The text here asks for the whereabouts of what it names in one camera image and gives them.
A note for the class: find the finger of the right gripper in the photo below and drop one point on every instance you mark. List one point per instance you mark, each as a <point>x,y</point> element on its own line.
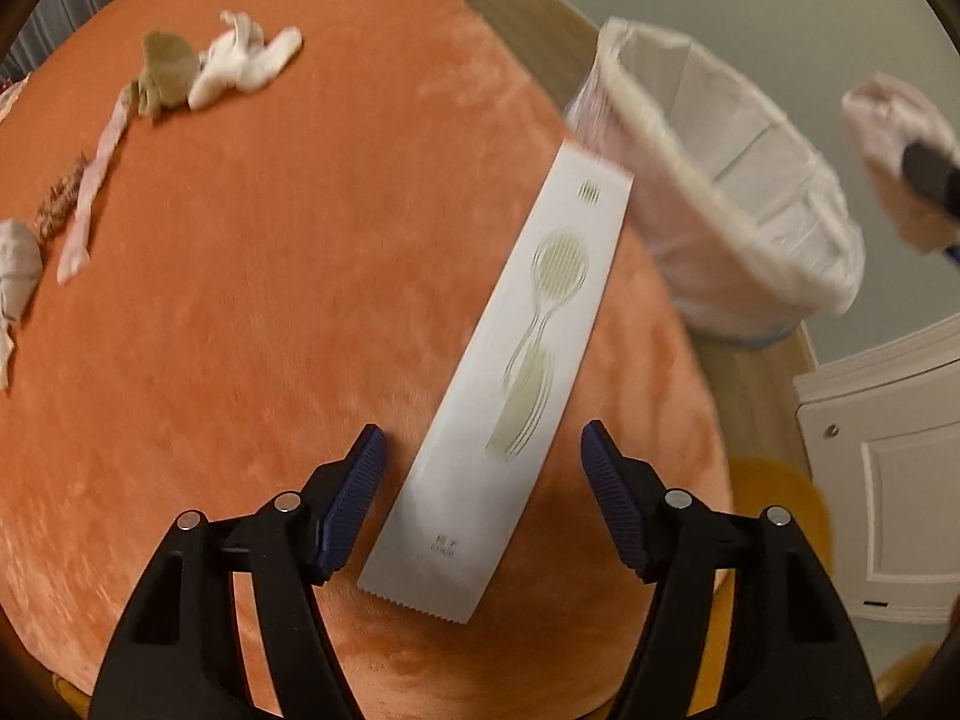
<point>933,177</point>

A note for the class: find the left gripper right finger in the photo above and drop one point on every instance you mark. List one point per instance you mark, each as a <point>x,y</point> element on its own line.
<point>791,649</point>

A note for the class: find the white tissue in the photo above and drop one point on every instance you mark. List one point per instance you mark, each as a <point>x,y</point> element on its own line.
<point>887,116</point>
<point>21,266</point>

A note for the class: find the white cutlery paper wrapper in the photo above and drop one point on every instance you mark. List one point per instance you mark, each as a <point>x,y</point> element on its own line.
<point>475,470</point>

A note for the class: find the pink paper strip wrapper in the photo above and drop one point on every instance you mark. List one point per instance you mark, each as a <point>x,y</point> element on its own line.
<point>75,256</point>

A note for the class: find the beige dotted scrunchie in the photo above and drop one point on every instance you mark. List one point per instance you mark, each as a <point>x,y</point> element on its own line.
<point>60,201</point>

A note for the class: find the olive beige sock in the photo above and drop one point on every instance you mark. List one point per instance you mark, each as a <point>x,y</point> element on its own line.
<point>170,67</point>

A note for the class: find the white glove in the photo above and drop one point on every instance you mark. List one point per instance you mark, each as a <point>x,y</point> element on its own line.
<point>241,60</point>

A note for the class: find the white lined trash bin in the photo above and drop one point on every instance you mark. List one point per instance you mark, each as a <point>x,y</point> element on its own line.
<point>745,220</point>

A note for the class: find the white cabinet door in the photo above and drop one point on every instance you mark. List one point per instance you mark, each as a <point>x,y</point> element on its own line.
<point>881,433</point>

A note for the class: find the orange bed blanket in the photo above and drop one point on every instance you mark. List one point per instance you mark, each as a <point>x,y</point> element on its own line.
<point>273,273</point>

